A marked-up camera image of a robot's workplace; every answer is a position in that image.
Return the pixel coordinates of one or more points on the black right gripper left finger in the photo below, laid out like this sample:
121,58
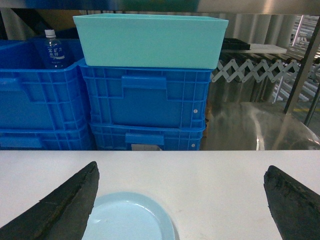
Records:
61,215

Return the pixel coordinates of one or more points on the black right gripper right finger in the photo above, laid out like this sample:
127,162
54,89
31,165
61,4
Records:
294,207

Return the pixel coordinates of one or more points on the light blue round tray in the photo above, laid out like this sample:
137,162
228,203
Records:
128,216

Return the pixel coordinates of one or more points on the black tray on conveyor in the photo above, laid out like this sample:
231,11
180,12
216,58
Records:
235,44

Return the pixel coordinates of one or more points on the blue crate lower stacked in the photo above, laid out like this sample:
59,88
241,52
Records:
122,137

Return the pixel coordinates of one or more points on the blue crate stacked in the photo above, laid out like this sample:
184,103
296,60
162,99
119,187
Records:
147,97
122,137

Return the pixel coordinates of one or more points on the blue crate left lower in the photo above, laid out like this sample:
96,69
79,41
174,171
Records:
47,139

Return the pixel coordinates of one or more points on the blue crate left upper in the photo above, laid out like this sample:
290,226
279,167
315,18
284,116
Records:
34,96

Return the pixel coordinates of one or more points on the blue crate upper stacked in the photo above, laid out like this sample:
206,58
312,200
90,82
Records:
147,97

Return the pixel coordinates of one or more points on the expandable roller conveyor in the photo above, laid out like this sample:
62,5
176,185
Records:
241,67

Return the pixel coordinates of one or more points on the clear water bottle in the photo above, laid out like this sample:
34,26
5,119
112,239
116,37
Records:
55,52

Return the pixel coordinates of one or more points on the white board on conveyor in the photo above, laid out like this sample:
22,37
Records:
256,48

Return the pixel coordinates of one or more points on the turquoise plastic bin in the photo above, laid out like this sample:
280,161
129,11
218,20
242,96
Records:
150,40

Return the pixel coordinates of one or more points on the steel frame post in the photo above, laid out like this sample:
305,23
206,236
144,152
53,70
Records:
304,69

